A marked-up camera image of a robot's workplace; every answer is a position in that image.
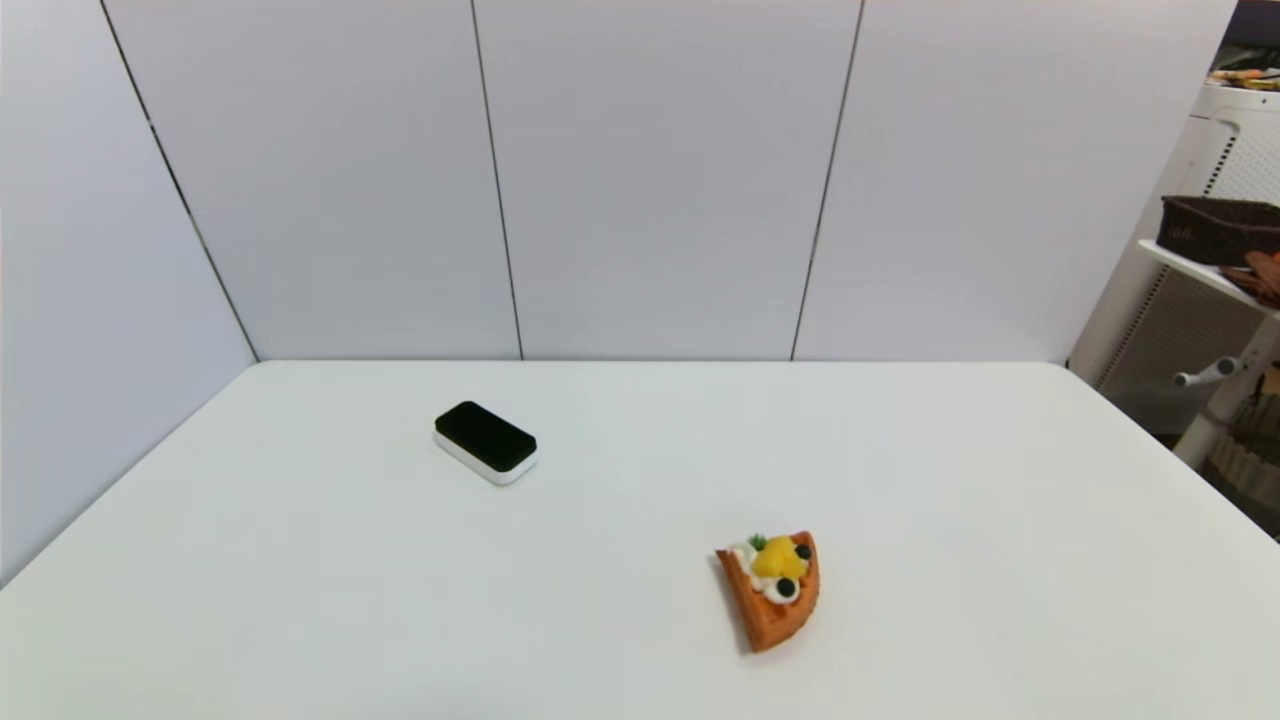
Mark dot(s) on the dark brown wicker basket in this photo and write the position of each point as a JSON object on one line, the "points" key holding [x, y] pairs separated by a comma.
{"points": [[1215, 232]]}

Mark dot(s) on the brown bread on shelf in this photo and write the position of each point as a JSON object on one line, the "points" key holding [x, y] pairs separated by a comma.
{"points": [[1262, 275]]}

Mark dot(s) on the light woven basket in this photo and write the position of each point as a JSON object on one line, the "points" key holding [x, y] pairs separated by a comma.
{"points": [[1250, 455]]}

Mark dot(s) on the black and white eraser block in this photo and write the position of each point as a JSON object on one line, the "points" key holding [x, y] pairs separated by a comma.
{"points": [[485, 436]]}

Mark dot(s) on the white shelf rack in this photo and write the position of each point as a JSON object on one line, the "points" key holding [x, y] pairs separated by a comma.
{"points": [[1170, 330]]}

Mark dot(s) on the colourful items on purifier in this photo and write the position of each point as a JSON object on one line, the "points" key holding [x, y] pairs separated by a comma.
{"points": [[1245, 76]]}

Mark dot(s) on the white shelf cart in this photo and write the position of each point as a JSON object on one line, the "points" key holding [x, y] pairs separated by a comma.
{"points": [[1225, 400]]}

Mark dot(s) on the triangle waffle bread with fruit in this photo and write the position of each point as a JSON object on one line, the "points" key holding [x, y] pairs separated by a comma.
{"points": [[775, 600]]}

